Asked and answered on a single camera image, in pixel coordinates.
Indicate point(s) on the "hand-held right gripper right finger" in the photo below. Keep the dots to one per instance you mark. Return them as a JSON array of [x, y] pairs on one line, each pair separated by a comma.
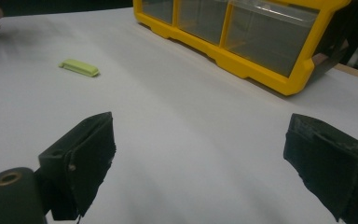
[[332, 161]]

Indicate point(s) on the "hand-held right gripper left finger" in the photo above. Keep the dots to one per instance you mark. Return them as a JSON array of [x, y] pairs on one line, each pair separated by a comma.
[[87, 155]]

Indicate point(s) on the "light green plastic piece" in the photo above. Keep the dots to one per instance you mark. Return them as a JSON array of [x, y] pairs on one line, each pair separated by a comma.
[[80, 67]]

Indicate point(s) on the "yellow and black drawer cabinet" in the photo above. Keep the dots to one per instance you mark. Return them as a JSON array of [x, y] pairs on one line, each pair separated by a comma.
[[254, 72]]

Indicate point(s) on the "clear plastic drawer bin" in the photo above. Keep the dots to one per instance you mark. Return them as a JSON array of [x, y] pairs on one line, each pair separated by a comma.
[[157, 9]]

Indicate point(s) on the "white table mat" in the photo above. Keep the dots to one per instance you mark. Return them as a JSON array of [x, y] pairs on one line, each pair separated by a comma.
[[180, 140]]

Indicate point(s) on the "grid of clear drawers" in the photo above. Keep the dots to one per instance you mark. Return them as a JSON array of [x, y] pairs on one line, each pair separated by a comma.
[[261, 40]]

